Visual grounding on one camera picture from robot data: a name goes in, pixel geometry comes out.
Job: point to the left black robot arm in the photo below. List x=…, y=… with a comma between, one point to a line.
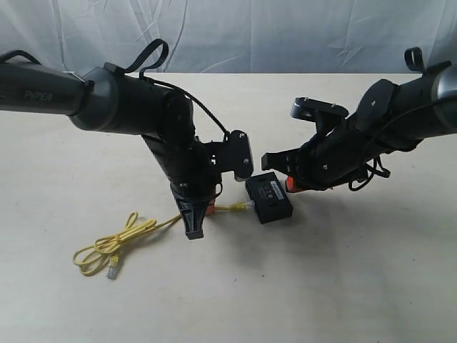
x=109, y=101

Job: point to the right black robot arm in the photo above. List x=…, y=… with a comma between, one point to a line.
x=398, y=117

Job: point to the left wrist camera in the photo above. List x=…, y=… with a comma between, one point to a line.
x=232, y=155

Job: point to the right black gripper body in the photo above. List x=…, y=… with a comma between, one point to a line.
x=338, y=158

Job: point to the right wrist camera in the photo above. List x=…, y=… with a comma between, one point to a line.
x=324, y=115

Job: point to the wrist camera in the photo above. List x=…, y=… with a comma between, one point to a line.
x=324, y=115
x=232, y=155

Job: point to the small black box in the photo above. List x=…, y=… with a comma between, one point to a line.
x=270, y=201

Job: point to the grey backdrop cloth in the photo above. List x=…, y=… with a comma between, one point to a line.
x=233, y=36

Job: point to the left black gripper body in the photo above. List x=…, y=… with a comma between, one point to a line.
x=192, y=173

